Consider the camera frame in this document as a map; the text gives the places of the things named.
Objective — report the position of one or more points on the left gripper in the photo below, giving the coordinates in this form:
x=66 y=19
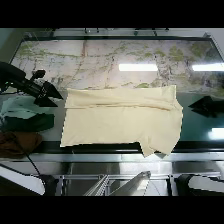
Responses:
x=39 y=90

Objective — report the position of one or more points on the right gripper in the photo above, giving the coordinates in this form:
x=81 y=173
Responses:
x=210 y=106

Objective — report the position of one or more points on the cream T-shirt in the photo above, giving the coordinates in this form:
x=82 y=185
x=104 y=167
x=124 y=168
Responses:
x=123 y=120

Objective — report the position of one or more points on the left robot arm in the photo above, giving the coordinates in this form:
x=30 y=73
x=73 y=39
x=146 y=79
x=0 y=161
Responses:
x=13 y=78

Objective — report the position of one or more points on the dark green garment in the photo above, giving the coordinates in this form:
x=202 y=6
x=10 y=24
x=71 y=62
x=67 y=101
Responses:
x=31 y=122

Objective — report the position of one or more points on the brown garment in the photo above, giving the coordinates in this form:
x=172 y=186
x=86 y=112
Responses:
x=18 y=143

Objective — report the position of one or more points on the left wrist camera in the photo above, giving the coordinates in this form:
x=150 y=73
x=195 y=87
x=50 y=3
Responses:
x=38 y=74

